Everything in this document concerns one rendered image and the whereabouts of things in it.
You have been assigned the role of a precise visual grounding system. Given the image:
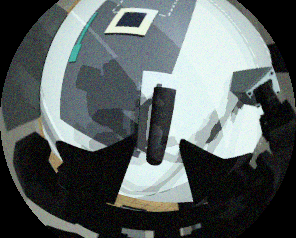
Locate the beige rectangular tile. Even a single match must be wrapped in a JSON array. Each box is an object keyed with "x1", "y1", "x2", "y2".
[{"x1": 106, "y1": 7, "x2": 159, "y2": 36}]

